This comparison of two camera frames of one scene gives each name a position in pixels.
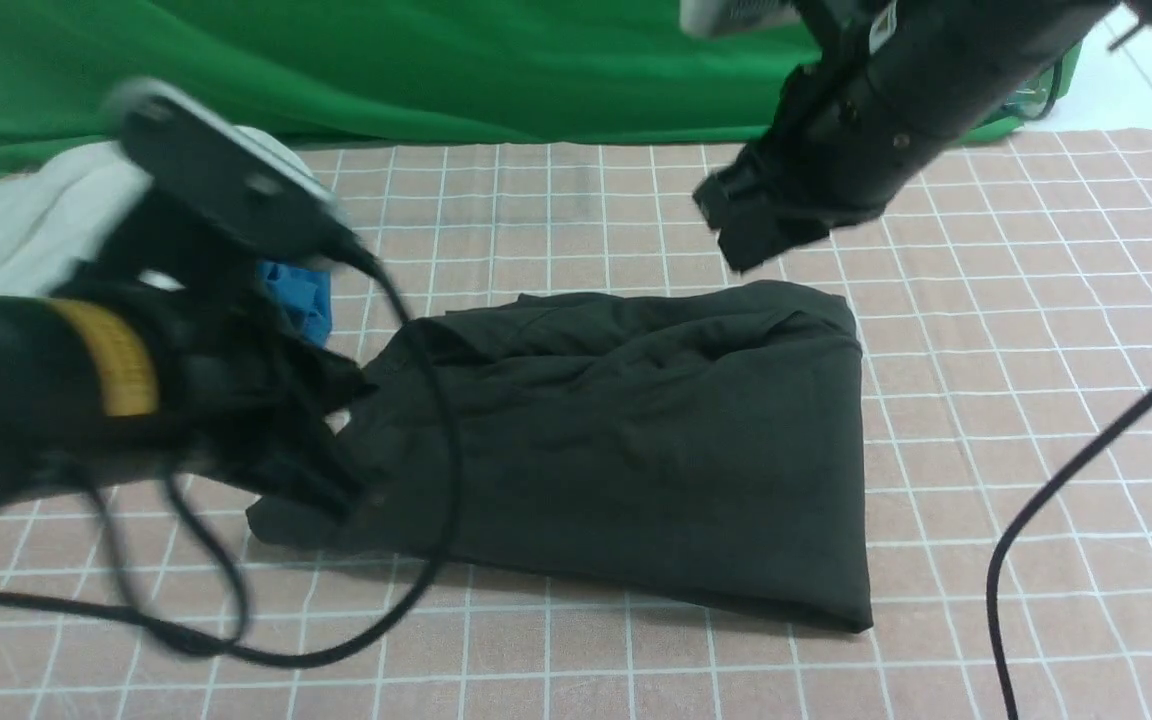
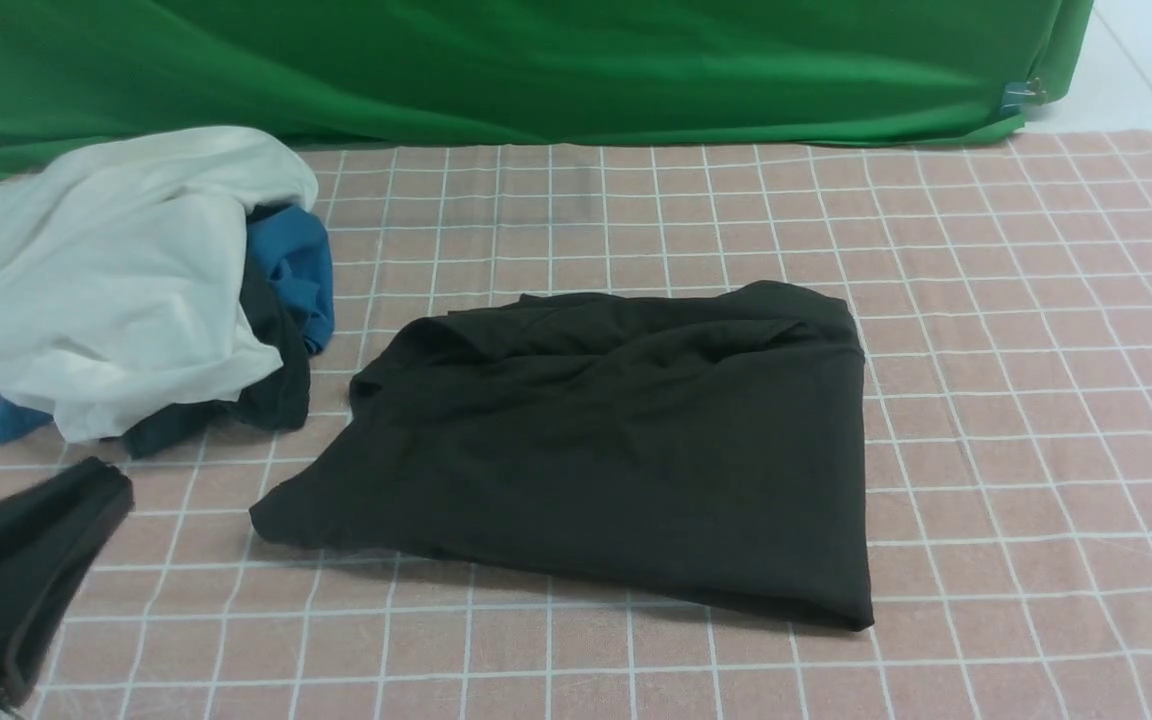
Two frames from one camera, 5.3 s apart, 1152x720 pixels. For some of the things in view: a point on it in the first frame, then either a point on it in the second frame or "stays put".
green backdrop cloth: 18,77 stays put
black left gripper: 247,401 -> 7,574
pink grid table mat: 1035,334 stays put
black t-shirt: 700,445 stays put
